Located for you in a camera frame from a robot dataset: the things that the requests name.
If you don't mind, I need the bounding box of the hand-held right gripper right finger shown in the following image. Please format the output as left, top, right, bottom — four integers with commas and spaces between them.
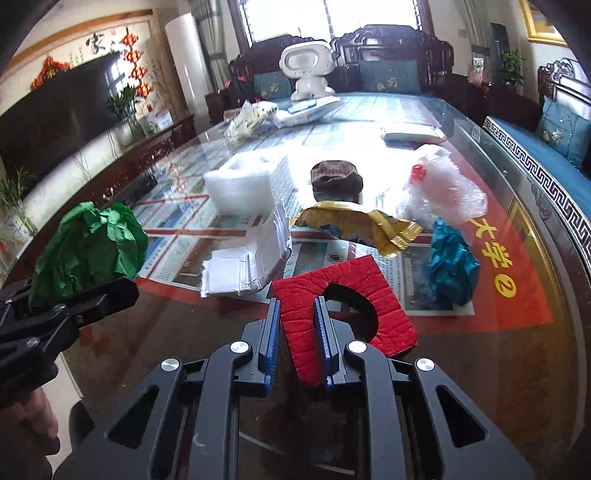
313, 295, 539, 480

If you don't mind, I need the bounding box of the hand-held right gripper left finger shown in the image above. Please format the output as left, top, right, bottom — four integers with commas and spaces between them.
53, 298, 282, 480

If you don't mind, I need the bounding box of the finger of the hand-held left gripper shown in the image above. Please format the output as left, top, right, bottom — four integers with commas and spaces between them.
0, 277, 140, 358
0, 281, 38, 315

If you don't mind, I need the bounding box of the red foam piece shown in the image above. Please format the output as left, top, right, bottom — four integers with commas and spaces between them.
271, 255, 419, 387

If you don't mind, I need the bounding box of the green paper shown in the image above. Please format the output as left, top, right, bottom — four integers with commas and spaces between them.
28, 200, 149, 309

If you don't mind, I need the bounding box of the brown knitted cloth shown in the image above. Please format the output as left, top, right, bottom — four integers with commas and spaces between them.
310, 160, 365, 203

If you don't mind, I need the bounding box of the clear plastic bag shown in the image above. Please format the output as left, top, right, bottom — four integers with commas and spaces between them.
398, 144, 488, 227

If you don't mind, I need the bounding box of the person's left hand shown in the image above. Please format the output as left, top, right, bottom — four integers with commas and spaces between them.
0, 392, 63, 480

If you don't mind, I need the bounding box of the white plastic packet stack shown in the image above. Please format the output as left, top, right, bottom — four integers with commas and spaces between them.
200, 207, 293, 298

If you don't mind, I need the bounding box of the green bamboo plant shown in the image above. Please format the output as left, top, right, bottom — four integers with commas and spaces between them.
0, 167, 38, 236

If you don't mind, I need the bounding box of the yellow snack wrapper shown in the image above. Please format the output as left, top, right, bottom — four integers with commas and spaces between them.
290, 200, 423, 259

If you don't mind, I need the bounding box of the teal crumpled paper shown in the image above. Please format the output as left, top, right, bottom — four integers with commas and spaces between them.
427, 218, 481, 308

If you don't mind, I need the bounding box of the white foam block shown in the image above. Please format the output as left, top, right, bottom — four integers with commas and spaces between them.
203, 154, 289, 217

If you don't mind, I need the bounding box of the dark wooden television cabinet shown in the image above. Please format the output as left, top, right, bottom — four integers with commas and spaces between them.
69, 113, 198, 210

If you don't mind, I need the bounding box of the black television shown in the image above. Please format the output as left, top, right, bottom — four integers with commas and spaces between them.
0, 51, 127, 188

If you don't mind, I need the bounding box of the potted plant white vase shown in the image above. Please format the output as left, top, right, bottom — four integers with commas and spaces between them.
107, 84, 145, 147

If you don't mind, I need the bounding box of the clear snack bag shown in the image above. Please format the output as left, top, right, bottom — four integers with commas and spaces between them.
223, 102, 279, 143

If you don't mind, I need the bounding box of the white tissue pack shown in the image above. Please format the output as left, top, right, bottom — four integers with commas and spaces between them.
381, 130, 448, 145

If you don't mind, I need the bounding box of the red knot decoration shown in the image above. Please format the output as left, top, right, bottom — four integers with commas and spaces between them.
120, 27, 154, 99

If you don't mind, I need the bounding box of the white standing air conditioner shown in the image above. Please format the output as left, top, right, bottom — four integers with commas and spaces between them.
163, 13, 209, 126

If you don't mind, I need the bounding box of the teal flowered cushion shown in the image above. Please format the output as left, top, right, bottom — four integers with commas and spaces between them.
534, 96, 591, 168
358, 59, 423, 94
252, 71, 294, 100

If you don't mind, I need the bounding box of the framed calligraphy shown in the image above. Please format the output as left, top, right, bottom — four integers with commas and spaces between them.
8, 8, 157, 86

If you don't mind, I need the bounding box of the white robot toy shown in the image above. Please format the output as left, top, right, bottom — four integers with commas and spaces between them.
280, 41, 337, 101

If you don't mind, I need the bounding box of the long carved blue sofa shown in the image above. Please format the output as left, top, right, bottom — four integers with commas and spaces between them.
481, 59, 591, 241

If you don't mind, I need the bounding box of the beige curtain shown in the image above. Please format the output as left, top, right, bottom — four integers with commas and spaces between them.
191, 0, 232, 72

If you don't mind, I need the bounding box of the carved wooden sofa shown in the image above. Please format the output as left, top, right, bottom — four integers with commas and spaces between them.
228, 24, 457, 101

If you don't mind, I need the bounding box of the dark wooden side table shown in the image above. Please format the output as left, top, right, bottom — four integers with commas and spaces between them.
455, 74, 542, 123

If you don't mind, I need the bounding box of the window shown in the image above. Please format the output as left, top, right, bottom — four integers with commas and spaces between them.
238, 0, 432, 46

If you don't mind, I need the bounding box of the small potted plant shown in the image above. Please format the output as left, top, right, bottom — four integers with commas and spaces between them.
500, 47, 528, 89

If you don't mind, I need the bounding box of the tall dark floor appliance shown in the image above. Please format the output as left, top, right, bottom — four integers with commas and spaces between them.
489, 21, 509, 63

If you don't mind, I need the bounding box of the gold framed painting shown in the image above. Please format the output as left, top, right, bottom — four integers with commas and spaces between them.
516, 0, 570, 48

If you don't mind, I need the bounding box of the red wall ornament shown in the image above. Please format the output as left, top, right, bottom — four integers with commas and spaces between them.
30, 56, 71, 90

